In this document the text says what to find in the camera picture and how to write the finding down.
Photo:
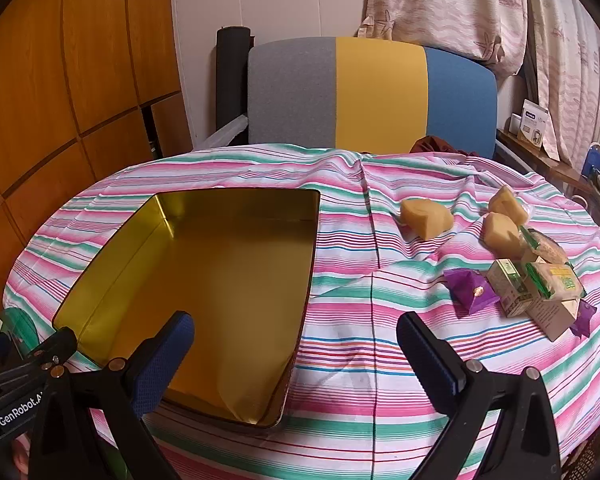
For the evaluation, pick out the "bunched pink print curtain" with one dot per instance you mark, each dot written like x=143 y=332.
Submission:
x=445 y=5

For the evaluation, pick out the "small cream green carton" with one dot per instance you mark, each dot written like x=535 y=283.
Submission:
x=552 y=317
x=507 y=287

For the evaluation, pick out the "purple snack packet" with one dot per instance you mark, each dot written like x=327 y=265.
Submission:
x=467 y=287
x=584 y=317

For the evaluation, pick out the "hanging pink print curtain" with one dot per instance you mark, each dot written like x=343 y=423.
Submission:
x=565 y=60

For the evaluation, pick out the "yellow sponge cake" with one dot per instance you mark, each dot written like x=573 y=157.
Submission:
x=500 y=232
x=425 y=217
x=507 y=202

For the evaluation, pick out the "grey chair armrest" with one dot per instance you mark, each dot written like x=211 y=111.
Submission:
x=515 y=156
x=225 y=132

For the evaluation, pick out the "maroon tin box gold interior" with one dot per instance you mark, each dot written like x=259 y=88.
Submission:
x=220 y=270

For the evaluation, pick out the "green rice bar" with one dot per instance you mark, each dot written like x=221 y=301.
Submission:
x=547 y=252
x=557 y=282

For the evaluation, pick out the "dark red cloth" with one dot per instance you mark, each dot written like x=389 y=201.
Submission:
x=432 y=145

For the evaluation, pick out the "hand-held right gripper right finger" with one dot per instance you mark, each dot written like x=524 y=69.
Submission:
x=432 y=360

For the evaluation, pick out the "white box blue label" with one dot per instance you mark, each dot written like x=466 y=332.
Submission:
x=532 y=117

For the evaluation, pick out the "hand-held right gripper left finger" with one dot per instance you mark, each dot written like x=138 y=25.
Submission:
x=172 y=360

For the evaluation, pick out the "wooden wardrobe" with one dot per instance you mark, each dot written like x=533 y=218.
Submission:
x=55 y=85

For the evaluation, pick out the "grey yellow blue chair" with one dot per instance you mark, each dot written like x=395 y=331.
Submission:
x=380 y=90

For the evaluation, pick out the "blue white object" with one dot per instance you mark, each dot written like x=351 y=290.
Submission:
x=594 y=160

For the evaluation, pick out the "wooden shelf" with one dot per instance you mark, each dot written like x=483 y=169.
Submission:
x=550 y=162

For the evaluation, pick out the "pink green striped tablecloth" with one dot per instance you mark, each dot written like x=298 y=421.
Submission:
x=360 y=310

